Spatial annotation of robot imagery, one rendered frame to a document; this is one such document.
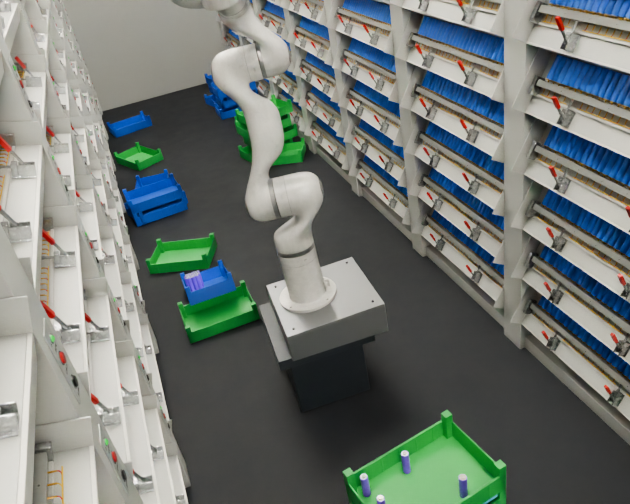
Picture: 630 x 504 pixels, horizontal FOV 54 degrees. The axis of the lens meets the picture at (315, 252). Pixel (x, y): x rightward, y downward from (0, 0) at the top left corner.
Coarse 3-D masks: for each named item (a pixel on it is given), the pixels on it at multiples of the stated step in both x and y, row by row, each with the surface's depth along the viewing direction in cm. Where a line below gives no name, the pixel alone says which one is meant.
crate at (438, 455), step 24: (432, 432) 149; (456, 432) 148; (384, 456) 144; (432, 456) 147; (456, 456) 146; (480, 456) 142; (384, 480) 144; (408, 480) 143; (432, 480) 142; (456, 480) 141; (480, 480) 140; (504, 480) 136
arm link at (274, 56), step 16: (224, 16) 159; (240, 16) 161; (240, 32) 166; (256, 32) 165; (272, 32) 169; (256, 48) 169; (272, 48) 167; (288, 48) 172; (272, 64) 170; (288, 64) 173
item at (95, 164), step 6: (90, 162) 273; (96, 162) 274; (96, 168) 275; (96, 174) 271; (96, 180) 259; (102, 180) 265; (96, 186) 259; (102, 186) 260; (102, 192) 254; (102, 198) 249; (108, 216) 225
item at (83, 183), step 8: (80, 176) 205; (88, 176) 206; (80, 184) 206; (88, 184) 207; (80, 192) 204; (88, 192) 205; (80, 200) 199; (88, 200) 199; (80, 216) 188; (88, 216) 189; (96, 216) 189; (88, 224) 184; (96, 224) 185; (88, 232) 180; (96, 232) 180; (104, 272) 158
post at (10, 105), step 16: (0, 32) 126; (16, 80) 125; (0, 96) 123; (16, 96) 124; (0, 112) 124; (16, 112) 125; (48, 144) 139; (48, 160) 132; (48, 176) 133; (48, 192) 135; (64, 192) 138; (80, 224) 146; (80, 240) 142; (80, 256) 144; (96, 256) 155; (96, 272) 147; (112, 304) 154; (112, 320) 155; (128, 336) 164; (144, 384) 167; (160, 416) 175
